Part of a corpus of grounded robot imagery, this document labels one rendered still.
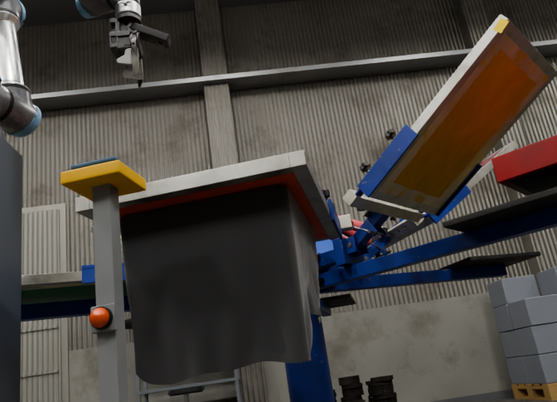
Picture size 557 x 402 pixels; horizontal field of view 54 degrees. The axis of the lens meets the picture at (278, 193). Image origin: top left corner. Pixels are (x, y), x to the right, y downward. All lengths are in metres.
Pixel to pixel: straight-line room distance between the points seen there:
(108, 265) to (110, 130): 5.86
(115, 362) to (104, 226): 0.27
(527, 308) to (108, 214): 4.89
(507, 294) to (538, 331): 0.54
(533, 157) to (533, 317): 3.83
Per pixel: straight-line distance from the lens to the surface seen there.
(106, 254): 1.16
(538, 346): 5.71
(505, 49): 2.18
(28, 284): 2.25
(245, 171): 1.30
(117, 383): 1.12
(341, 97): 7.03
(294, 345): 1.30
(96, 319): 1.10
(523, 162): 1.98
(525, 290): 6.16
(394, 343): 6.25
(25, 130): 1.85
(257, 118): 6.82
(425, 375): 6.32
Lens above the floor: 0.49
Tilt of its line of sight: 19 degrees up
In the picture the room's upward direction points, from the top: 8 degrees counter-clockwise
